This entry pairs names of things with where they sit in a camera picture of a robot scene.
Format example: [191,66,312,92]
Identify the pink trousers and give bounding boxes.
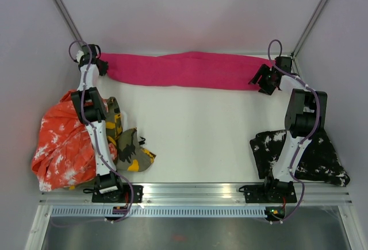
[101,52,271,91]

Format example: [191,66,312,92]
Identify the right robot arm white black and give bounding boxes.
[244,56,327,203]

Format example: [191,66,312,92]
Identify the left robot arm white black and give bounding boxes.
[71,41,125,203]

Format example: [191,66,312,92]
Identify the camouflage yellow green trousers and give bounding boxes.
[71,97,158,190]

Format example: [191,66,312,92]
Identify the black white folded trousers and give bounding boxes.
[250,130,350,187]

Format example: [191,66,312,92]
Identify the orange white tie-dye trousers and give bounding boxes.
[31,89,118,192]

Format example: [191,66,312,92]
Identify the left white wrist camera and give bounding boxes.
[74,50,84,64]

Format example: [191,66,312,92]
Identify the left aluminium frame post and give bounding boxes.
[39,0,93,61]

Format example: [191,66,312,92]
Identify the aluminium frame post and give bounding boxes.
[39,0,93,61]
[290,0,329,59]

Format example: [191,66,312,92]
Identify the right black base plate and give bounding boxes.
[239,185,297,204]

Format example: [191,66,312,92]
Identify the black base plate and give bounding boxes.
[239,185,297,204]
[91,184,144,204]

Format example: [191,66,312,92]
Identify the aluminium front rail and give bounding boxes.
[39,182,352,206]

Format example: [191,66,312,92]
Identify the right aluminium frame post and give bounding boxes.
[290,0,329,59]

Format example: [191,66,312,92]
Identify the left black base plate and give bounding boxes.
[91,184,144,204]

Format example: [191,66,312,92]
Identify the white slotted cable duct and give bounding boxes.
[51,206,266,218]

